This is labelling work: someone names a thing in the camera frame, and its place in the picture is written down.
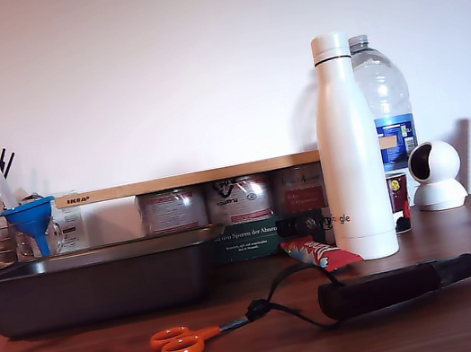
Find jar with white label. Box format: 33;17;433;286
47;204;89;254

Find white insulated bottle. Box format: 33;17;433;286
298;26;402;267

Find clear glass mug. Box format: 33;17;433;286
8;211;67;264

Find red snack wrapper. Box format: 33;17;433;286
279;228;366;281

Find wooden shelf board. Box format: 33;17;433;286
52;149;322;210

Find tin can with black logo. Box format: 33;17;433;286
202;172;277;230

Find black wrist strap cord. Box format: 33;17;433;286
237;257;350;346

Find black long-handled tool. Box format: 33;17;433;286
313;247;471;325

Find tin can with red label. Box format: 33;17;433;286
134;183;209;239

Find clear plastic water bottle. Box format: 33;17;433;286
346;28;423;176

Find small black box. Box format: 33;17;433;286
273;208;326;241

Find blue plastic funnel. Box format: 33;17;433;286
0;194;65;263

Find white round security camera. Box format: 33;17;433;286
403;135;470;215

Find dark grey baking pan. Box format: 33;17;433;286
0;222;236;341

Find tin can with red square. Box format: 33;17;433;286
271;162;329;216

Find orange-handled scissors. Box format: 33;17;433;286
147;313;254;352

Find translucent white strip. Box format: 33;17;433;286
0;163;19;212

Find dark green book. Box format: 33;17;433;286
208;207;336;267

